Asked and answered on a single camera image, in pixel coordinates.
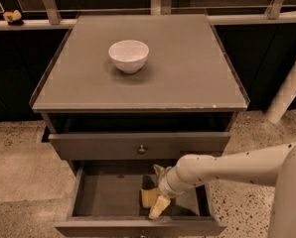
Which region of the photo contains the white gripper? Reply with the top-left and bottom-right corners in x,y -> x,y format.
148,164 -> 188,219

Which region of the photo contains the yellow sponge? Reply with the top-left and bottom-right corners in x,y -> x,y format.
140,187 -> 161,208

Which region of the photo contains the grey drawer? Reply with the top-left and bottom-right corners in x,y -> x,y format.
55,160 -> 226,238
49,132 -> 230,161

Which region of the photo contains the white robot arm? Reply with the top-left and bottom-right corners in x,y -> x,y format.
149,142 -> 296,238

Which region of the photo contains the brass top drawer knob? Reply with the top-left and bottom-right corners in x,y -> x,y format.
137,145 -> 146,155

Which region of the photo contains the brass drawer knob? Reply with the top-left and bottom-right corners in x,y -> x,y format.
137,145 -> 146,155
139,230 -> 147,238

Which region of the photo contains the grey top drawer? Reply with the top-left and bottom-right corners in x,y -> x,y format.
49,132 -> 230,161

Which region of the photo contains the brass middle drawer knob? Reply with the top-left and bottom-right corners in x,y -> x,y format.
139,230 -> 147,238

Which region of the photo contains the grey drawer cabinet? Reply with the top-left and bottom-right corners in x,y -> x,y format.
28,14 -> 250,238

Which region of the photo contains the white ceramic bowl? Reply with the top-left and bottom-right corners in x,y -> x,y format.
108,40 -> 149,73

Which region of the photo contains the metal window railing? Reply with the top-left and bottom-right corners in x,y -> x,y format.
0,0 -> 296,29

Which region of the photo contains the small yellow object on ledge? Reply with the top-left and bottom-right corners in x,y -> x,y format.
3,9 -> 24,26

